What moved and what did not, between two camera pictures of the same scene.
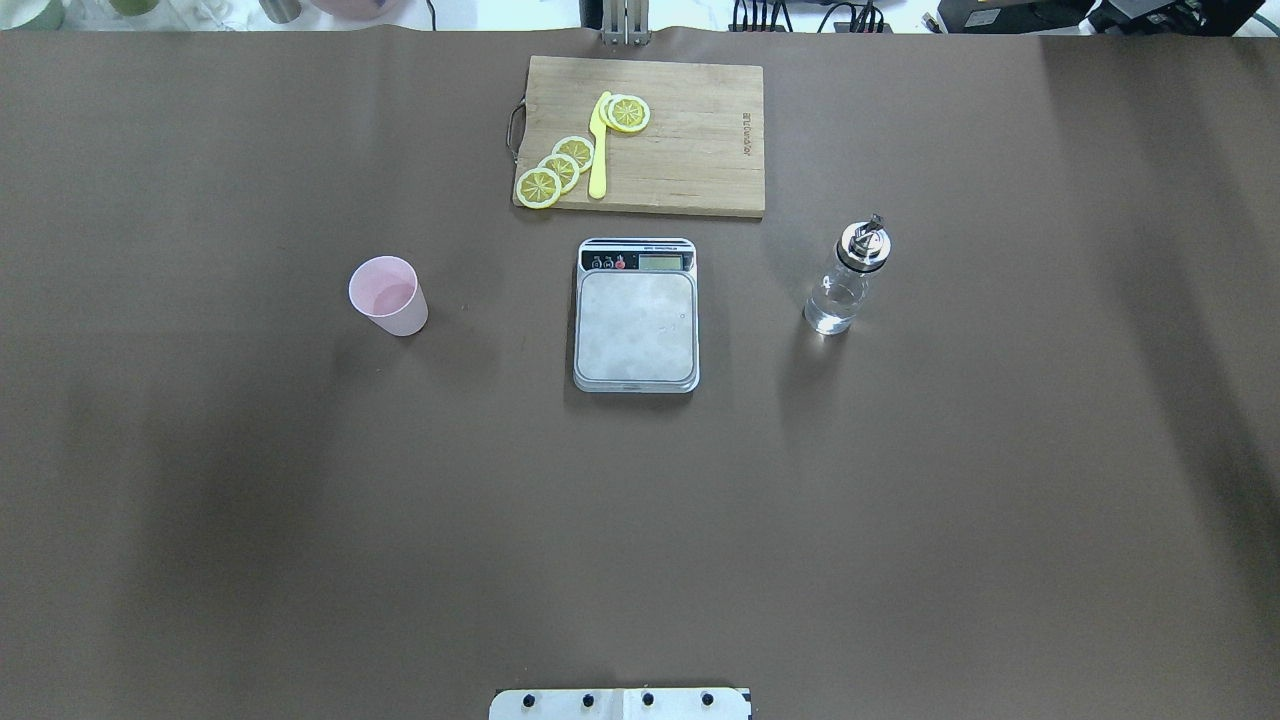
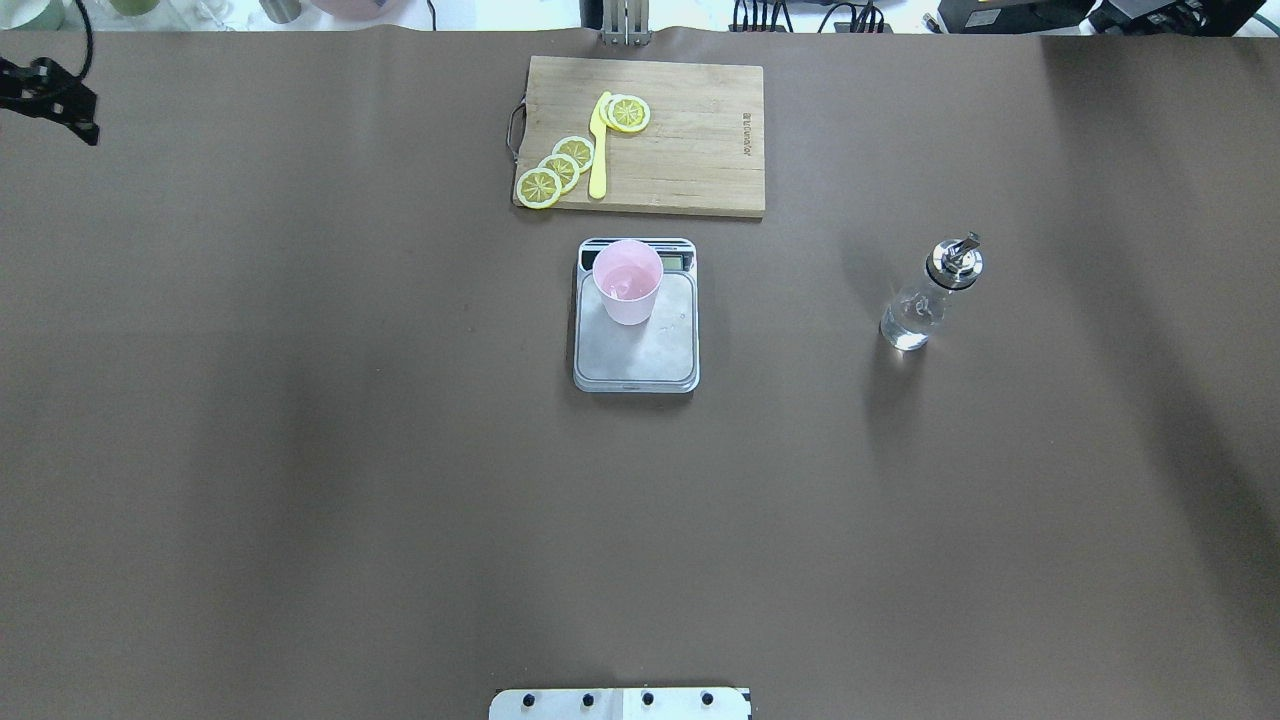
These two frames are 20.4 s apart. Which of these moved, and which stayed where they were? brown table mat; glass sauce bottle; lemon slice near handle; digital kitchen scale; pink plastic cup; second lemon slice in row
Moved: pink plastic cup; glass sauce bottle
Stayed: digital kitchen scale; brown table mat; second lemon slice in row; lemon slice near handle
